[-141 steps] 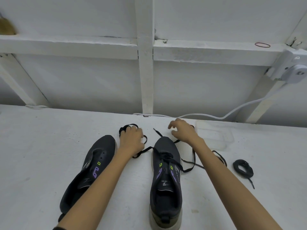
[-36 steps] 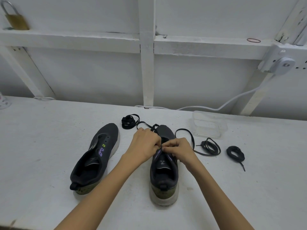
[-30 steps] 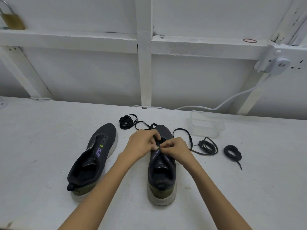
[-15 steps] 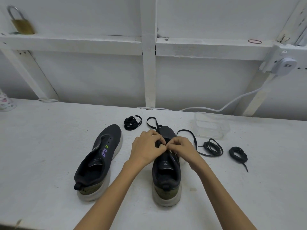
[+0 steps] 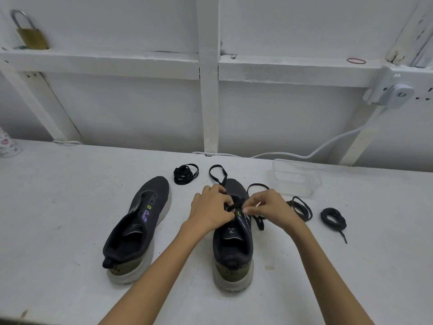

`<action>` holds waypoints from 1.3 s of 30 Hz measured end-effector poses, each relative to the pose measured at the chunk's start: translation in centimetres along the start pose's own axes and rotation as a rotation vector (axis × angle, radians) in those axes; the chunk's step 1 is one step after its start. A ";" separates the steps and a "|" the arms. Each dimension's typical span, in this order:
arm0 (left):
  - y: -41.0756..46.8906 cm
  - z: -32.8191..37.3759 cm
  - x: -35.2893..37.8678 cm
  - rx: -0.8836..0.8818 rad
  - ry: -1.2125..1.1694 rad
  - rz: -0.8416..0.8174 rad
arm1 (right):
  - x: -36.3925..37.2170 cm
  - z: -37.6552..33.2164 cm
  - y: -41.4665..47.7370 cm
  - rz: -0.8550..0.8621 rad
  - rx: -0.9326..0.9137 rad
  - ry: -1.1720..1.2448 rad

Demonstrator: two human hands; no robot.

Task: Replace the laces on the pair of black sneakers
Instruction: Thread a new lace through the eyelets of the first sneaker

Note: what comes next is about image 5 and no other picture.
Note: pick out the red rubber band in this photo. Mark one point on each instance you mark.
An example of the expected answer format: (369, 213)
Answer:
(357, 60)

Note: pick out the black loose shoelace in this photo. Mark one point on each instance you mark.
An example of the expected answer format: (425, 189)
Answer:
(302, 208)

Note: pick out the person's left forearm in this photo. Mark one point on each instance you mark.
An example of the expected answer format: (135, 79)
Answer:
(152, 277)

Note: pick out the person's left fingers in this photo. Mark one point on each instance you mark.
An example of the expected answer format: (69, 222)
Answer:
(221, 198)

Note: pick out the black sneaker without laces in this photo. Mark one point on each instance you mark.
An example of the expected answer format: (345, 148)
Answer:
(142, 226)

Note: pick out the white plug adapter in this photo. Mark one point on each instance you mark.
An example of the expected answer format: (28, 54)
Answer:
(401, 95)

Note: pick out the black coiled shoelace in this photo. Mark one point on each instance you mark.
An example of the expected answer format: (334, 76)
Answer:
(333, 218)
(184, 174)

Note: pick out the clear plastic container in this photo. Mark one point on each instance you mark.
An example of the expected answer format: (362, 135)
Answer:
(294, 177)

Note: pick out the person's right hand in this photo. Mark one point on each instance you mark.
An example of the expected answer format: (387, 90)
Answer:
(274, 209)

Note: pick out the person's right forearm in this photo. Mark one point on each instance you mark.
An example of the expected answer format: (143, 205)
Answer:
(324, 277)

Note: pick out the brass padlock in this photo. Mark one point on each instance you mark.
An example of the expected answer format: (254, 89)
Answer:
(32, 37)

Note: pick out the person's left hand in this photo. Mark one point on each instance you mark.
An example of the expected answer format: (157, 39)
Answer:
(206, 209)

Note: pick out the person's right thumb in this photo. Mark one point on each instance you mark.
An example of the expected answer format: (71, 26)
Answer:
(252, 210)

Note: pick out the black sneaker with laces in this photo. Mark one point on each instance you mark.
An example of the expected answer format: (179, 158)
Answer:
(233, 253)

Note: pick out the white wall socket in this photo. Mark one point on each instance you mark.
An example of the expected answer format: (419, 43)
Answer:
(382, 84)

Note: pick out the patterned white cup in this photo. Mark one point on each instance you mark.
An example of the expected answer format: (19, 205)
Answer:
(8, 145)

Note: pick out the black shoelace threaded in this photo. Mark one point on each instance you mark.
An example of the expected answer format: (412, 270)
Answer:
(216, 167)

